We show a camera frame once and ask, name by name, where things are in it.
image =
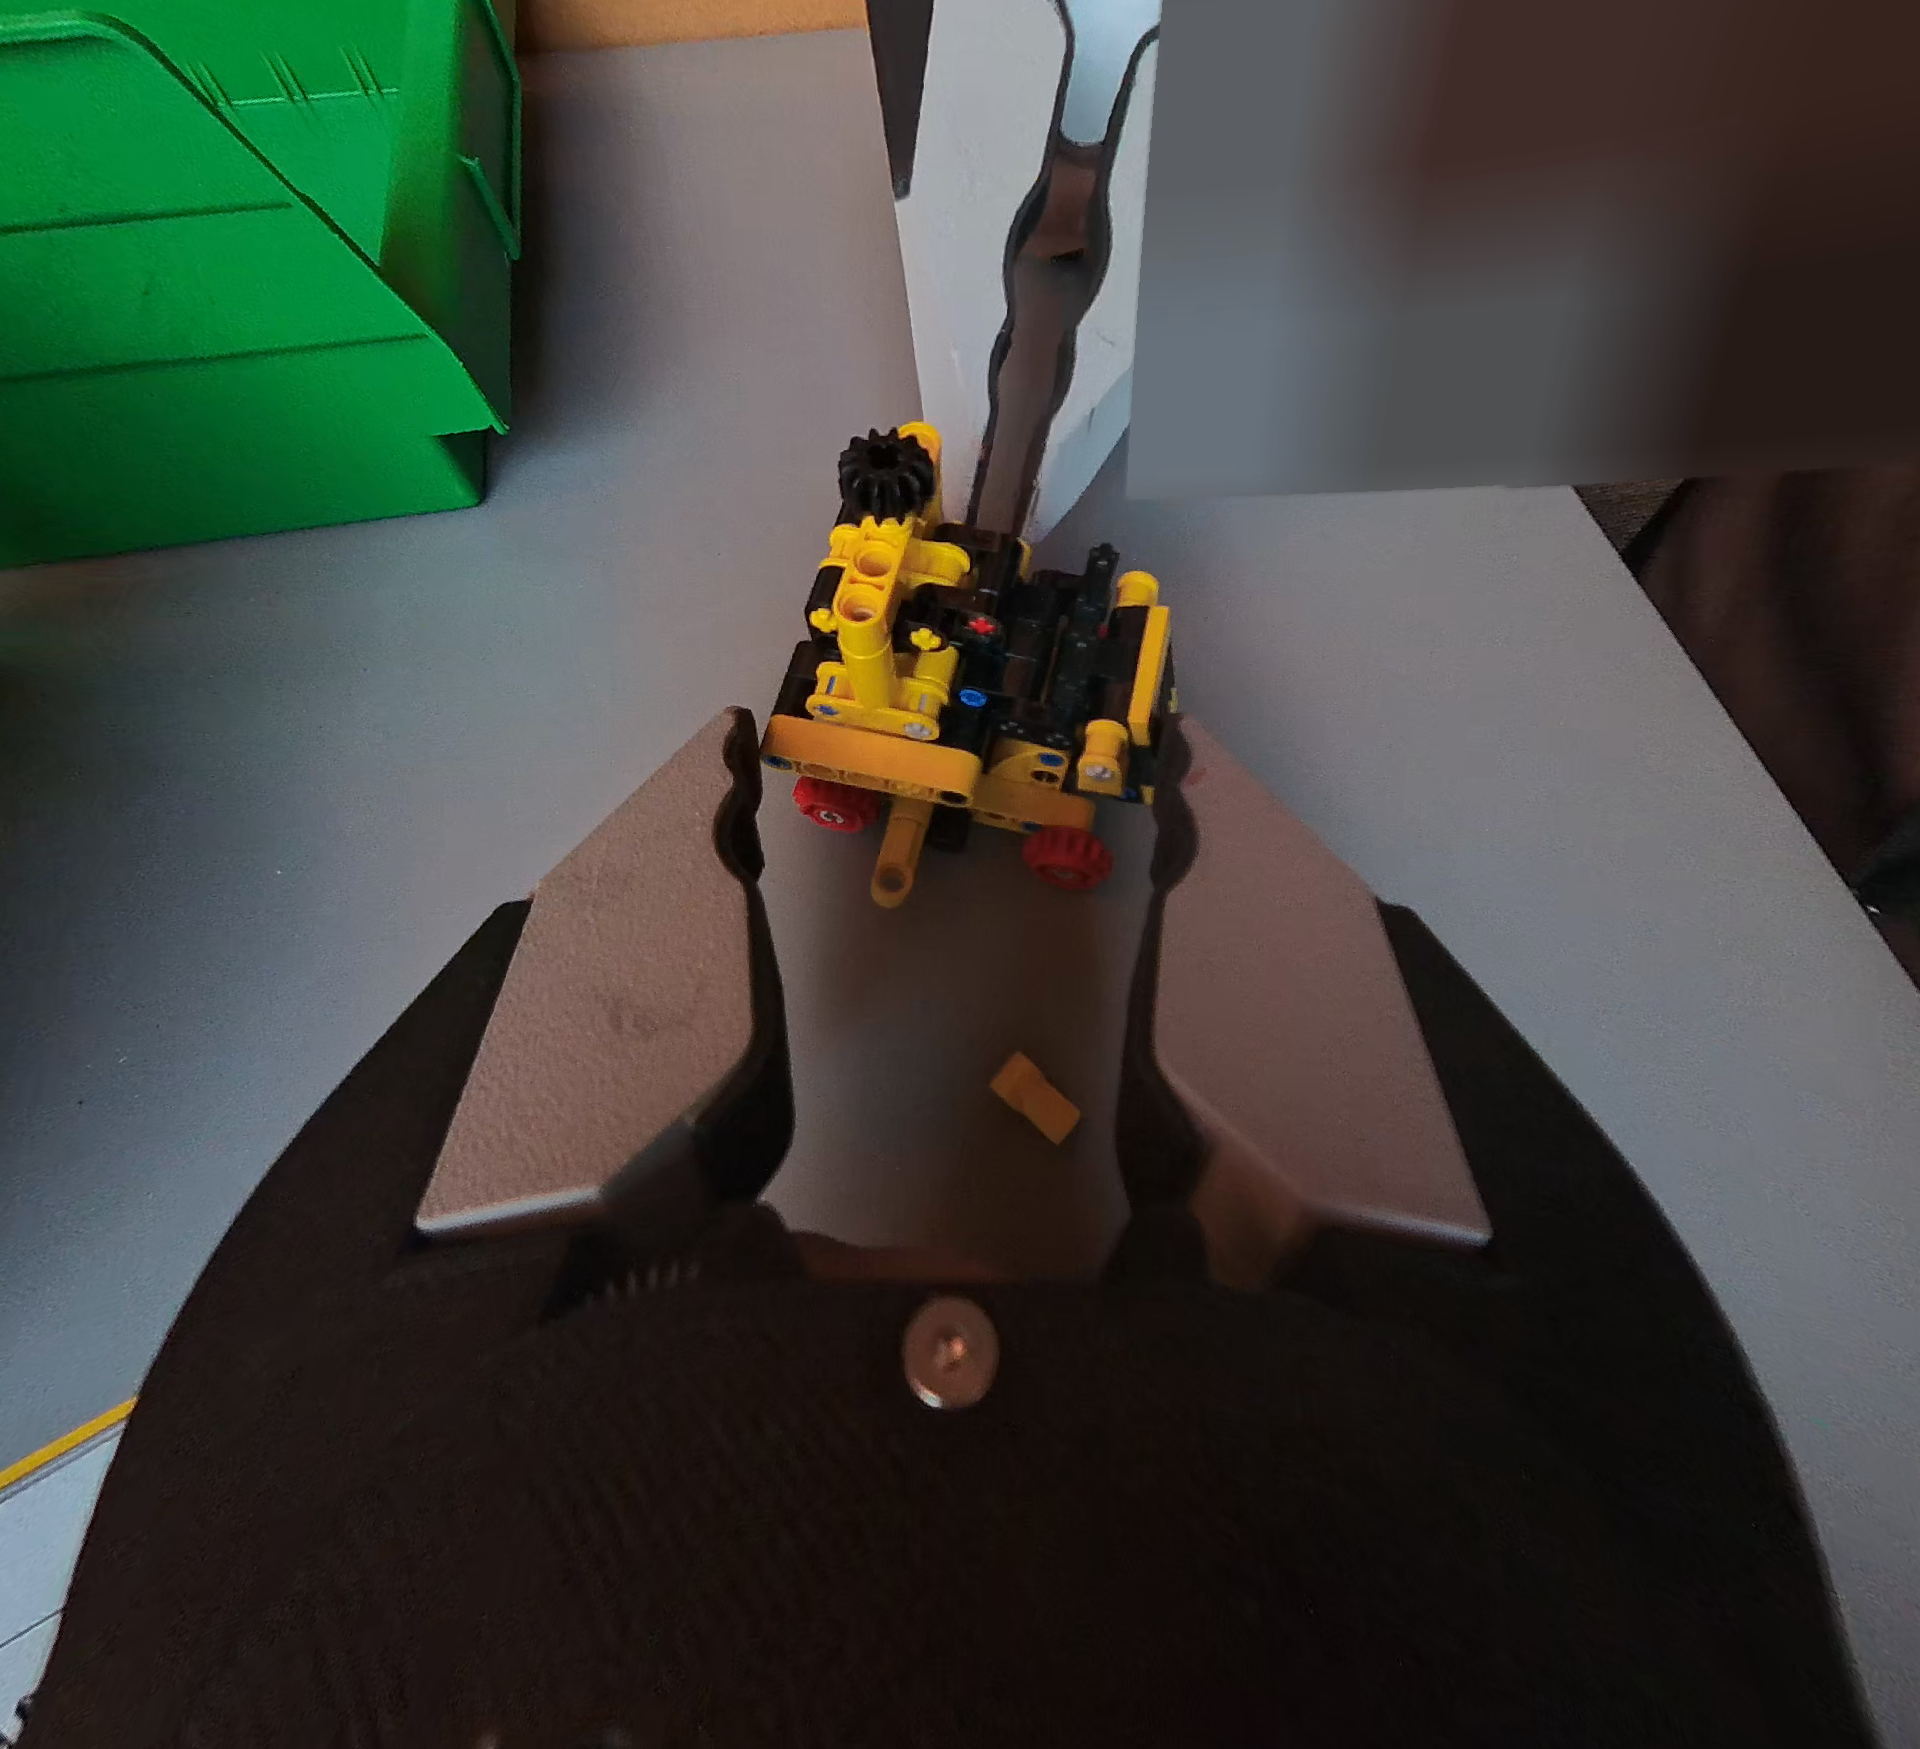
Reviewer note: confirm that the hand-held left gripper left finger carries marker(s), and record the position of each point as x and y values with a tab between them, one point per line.
615	1029

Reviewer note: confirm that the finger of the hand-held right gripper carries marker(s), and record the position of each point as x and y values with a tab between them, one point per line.
960	204
1106	400

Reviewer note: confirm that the lego instruction booklet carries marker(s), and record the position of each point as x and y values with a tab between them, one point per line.
45	1523

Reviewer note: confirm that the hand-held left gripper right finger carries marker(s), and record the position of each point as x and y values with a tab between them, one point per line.
1289	1044

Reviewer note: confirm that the small yellow lego piece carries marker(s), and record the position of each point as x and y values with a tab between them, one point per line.
1037	1098

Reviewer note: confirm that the yellow and black lego vehicle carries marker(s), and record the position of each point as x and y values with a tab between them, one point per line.
976	670

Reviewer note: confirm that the green plastic storage bin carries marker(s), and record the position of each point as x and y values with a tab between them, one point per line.
227	249

